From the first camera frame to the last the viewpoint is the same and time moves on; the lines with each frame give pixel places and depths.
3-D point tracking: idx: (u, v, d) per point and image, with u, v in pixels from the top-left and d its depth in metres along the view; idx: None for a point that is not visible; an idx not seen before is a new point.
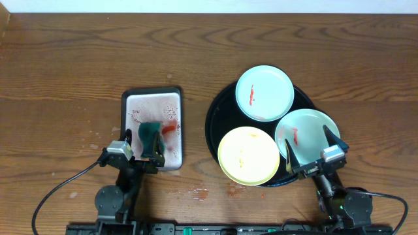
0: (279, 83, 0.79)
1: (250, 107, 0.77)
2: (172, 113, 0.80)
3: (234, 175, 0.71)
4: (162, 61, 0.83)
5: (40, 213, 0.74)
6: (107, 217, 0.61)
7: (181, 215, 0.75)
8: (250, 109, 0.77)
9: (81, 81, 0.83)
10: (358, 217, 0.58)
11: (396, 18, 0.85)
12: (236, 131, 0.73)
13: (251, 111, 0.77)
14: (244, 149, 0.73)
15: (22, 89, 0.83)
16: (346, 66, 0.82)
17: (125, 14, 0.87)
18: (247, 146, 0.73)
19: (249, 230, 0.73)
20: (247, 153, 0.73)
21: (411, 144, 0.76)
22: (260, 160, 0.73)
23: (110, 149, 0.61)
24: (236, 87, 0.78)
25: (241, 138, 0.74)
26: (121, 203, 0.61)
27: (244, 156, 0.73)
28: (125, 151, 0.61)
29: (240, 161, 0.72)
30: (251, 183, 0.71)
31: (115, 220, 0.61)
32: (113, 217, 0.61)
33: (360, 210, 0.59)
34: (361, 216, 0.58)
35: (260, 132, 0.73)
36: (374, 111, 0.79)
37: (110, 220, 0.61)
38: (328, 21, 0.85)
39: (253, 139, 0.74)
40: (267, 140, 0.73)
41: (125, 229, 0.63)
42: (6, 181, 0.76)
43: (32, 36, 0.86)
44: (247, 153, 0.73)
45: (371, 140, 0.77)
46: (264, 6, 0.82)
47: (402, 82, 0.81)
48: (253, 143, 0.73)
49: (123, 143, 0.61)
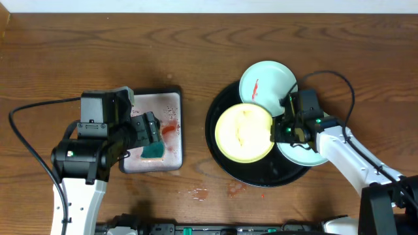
0: (283, 79, 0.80)
1: (251, 101, 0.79)
2: (172, 113, 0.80)
3: (237, 156, 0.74)
4: (162, 62, 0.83)
5: (42, 212, 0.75)
6: (91, 96, 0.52)
7: (181, 215, 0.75)
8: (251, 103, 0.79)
9: (82, 82, 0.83)
10: (306, 100, 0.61)
11: (398, 18, 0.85)
12: (230, 112, 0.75)
13: None
14: (241, 127, 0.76)
15: (22, 90, 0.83)
16: (346, 67, 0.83)
17: (125, 14, 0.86)
18: (243, 125, 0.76)
19: (249, 230, 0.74)
20: (245, 131, 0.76)
21: (410, 144, 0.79)
22: (257, 133, 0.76)
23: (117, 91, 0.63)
24: (241, 79, 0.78)
25: (236, 120, 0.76)
26: (112, 94, 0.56)
27: (243, 134, 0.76)
28: (130, 91, 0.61)
29: (240, 140, 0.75)
30: (255, 157, 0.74)
31: (100, 103, 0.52)
32: (98, 96, 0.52)
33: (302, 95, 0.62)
34: (316, 106, 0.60)
35: (252, 109, 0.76)
36: (373, 112, 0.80)
37: (93, 109, 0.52)
38: (329, 21, 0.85)
39: (247, 117, 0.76)
40: (259, 113, 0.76)
41: (98, 140, 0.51)
42: (6, 181, 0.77)
43: (32, 36, 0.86)
44: (244, 130, 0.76)
45: (370, 141, 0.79)
46: (265, 6, 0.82)
47: (402, 83, 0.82)
48: (248, 120, 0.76)
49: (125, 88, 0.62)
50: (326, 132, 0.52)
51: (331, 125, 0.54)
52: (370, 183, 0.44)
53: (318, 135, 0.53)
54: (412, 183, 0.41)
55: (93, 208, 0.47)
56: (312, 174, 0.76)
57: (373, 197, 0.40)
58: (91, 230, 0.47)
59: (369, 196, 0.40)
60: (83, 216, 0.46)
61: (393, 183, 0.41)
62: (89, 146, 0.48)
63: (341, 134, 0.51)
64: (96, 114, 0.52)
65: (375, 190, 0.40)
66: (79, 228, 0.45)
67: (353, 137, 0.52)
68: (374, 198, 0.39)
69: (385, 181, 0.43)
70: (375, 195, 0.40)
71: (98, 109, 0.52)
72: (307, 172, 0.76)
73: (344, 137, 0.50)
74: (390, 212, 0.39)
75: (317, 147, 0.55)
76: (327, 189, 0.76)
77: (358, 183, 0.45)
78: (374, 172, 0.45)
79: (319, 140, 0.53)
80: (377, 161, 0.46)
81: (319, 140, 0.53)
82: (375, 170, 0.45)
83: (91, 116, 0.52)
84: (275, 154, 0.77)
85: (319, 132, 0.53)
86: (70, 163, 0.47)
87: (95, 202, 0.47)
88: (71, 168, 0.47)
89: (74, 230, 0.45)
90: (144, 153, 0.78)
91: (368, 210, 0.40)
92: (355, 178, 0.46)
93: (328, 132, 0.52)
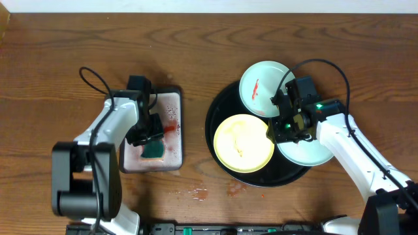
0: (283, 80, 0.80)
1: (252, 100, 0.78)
2: (172, 113, 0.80)
3: (238, 167, 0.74)
4: (162, 61, 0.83)
5: (41, 213, 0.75)
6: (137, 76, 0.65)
7: (181, 215, 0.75)
8: (251, 103, 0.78)
9: (81, 81, 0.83)
10: (304, 87, 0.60)
11: (397, 18, 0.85)
12: (225, 123, 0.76)
13: (251, 106, 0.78)
14: (238, 138, 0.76)
15: (21, 89, 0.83)
16: (346, 66, 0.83)
17: (124, 14, 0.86)
18: (240, 134, 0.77)
19: (249, 230, 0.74)
20: (242, 141, 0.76)
21: (411, 144, 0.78)
22: (255, 142, 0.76)
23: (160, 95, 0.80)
24: (241, 78, 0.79)
25: (232, 130, 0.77)
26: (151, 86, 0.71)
27: (240, 145, 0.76)
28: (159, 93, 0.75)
29: (240, 151, 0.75)
30: (256, 166, 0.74)
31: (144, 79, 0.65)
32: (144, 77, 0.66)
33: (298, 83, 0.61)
34: (313, 92, 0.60)
35: (245, 119, 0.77)
36: (373, 112, 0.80)
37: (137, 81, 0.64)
38: (328, 21, 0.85)
39: (243, 126, 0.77)
40: (253, 122, 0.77)
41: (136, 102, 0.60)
42: (6, 181, 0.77)
43: (32, 36, 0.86)
44: (241, 140, 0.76)
45: (371, 140, 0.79)
46: (264, 6, 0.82)
47: (402, 83, 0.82)
48: (243, 129, 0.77)
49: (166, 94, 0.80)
50: (328, 121, 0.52)
51: (331, 109, 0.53)
52: (375, 189, 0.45)
53: (319, 125, 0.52)
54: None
55: (130, 117, 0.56)
56: (312, 174, 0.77)
57: (380, 207, 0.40)
58: (125, 128, 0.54)
59: (375, 205, 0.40)
60: (125, 112, 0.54)
61: (400, 190, 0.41)
62: (130, 93, 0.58)
63: (344, 125, 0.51)
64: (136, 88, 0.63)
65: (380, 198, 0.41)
66: (121, 114, 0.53)
67: (356, 128, 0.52)
68: (380, 207, 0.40)
69: (393, 188, 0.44)
70: (382, 205, 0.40)
71: (138, 85, 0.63)
72: (307, 172, 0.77)
73: (348, 130, 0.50)
74: (396, 220, 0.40)
75: (317, 134, 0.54)
76: (327, 189, 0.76)
77: (363, 183, 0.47)
78: (381, 176, 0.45)
79: (320, 130, 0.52)
80: (385, 164, 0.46)
81: (319, 129, 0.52)
82: (382, 174, 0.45)
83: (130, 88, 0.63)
84: (275, 154, 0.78)
85: (321, 121, 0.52)
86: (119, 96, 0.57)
87: (132, 115, 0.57)
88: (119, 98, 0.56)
89: (118, 114, 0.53)
90: (144, 153, 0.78)
91: (373, 218, 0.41)
92: (360, 179, 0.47)
93: (331, 122, 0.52)
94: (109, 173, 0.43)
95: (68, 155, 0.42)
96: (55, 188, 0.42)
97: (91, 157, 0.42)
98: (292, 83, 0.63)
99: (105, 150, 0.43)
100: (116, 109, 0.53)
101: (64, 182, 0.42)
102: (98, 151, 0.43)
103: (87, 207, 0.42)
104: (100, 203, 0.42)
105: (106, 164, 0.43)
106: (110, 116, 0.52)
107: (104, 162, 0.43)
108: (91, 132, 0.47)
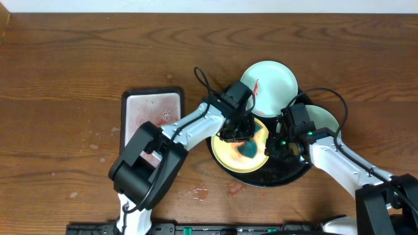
0: (284, 80, 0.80)
1: None
2: (167, 113, 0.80)
3: (234, 166, 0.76)
4: (162, 61, 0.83)
5: (40, 213, 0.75)
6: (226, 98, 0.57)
7: (181, 215, 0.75)
8: None
9: (82, 81, 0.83)
10: (298, 115, 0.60)
11: (396, 19, 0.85)
12: None
13: None
14: None
15: (21, 89, 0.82)
16: (347, 66, 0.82)
17: (125, 14, 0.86)
18: None
19: (249, 230, 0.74)
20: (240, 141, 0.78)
21: (411, 144, 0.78)
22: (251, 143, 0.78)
23: (162, 95, 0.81)
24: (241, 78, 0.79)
25: None
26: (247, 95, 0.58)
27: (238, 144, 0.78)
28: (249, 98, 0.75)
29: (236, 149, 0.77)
30: (251, 168, 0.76)
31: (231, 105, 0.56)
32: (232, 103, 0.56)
33: (292, 113, 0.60)
34: (307, 119, 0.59)
35: None
36: (373, 112, 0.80)
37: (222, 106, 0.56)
38: (328, 21, 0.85)
39: None
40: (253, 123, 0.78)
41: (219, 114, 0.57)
42: (6, 181, 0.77)
43: (32, 36, 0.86)
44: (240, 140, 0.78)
45: (371, 140, 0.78)
46: (264, 6, 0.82)
47: (402, 83, 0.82)
48: None
49: (170, 93, 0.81)
50: (317, 142, 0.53)
51: (322, 136, 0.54)
52: (362, 184, 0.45)
53: (310, 147, 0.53)
54: (403, 183, 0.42)
55: (212, 128, 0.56)
56: (311, 173, 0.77)
57: (366, 198, 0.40)
58: (204, 136, 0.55)
59: (362, 198, 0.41)
60: (211, 125, 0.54)
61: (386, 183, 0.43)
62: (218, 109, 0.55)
63: (332, 143, 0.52)
64: (230, 104, 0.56)
65: (368, 192, 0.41)
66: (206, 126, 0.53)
67: (344, 145, 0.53)
68: (367, 199, 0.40)
69: (377, 182, 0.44)
70: (369, 197, 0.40)
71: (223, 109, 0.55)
72: (307, 173, 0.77)
73: (336, 145, 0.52)
74: (386, 212, 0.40)
75: (311, 159, 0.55)
76: (327, 189, 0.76)
77: (352, 186, 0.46)
78: (366, 175, 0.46)
79: (312, 152, 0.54)
80: (368, 164, 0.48)
81: (312, 152, 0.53)
82: (367, 173, 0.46)
83: (232, 95, 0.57)
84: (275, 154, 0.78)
85: (312, 144, 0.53)
86: (213, 107, 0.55)
87: (215, 126, 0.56)
88: (214, 109, 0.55)
89: (204, 126, 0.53)
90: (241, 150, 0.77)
91: (363, 212, 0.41)
92: (349, 183, 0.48)
93: (320, 142, 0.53)
94: (168, 175, 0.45)
95: (148, 139, 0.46)
96: (123, 157, 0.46)
97: (166, 152, 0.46)
98: (286, 109, 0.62)
99: (178, 156, 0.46)
100: (206, 119, 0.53)
101: (133, 158, 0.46)
102: (174, 153, 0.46)
103: (135, 190, 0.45)
104: (146, 195, 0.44)
105: (171, 167, 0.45)
106: (197, 125, 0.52)
107: (169, 164, 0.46)
108: (176, 128, 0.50)
